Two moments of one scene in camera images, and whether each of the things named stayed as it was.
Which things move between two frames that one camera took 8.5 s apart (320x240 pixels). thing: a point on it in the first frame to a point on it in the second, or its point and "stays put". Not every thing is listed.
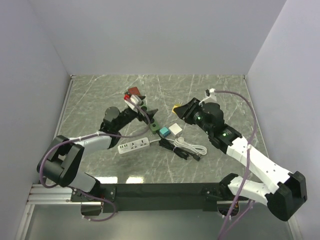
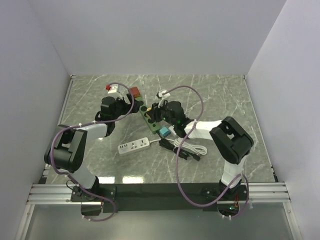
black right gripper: x=185 y=111 to x=154 y=113
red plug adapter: x=133 y=91 stays put
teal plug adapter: x=164 y=132 stays put
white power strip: x=131 y=145 stays put
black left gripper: x=140 y=117 to x=127 y=106
